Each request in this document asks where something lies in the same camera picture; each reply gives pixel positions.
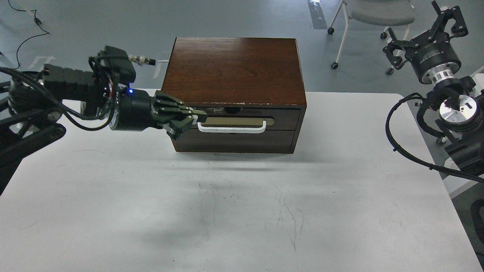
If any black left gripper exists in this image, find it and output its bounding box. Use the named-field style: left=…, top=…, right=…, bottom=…
left=110, top=88, right=208, bottom=139

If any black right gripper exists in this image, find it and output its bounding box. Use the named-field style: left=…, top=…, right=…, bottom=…
left=383, top=1, right=469, bottom=85

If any wooden drawer with white handle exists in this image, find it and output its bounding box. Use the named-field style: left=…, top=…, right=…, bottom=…
left=196, top=107, right=301, bottom=130

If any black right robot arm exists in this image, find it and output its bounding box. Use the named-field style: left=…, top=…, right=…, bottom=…
left=383, top=0, right=483, bottom=183

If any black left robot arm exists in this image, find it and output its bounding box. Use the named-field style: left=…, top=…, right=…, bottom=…
left=0, top=45, right=208, bottom=192

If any dark wooden drawer cabinet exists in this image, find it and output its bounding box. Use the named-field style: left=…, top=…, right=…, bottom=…
left=161, top=37, right=307, bottom=154

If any grey office chair on wheels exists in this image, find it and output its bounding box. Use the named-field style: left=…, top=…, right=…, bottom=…
left=327, top=0, right=416, bottom=70

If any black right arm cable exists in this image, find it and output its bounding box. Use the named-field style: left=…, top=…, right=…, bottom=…
left=385, top=93, right=484, bottom=184

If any black floor cable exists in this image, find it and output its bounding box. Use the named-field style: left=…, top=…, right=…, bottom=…
left=7, top=0, right=50, bottom=69

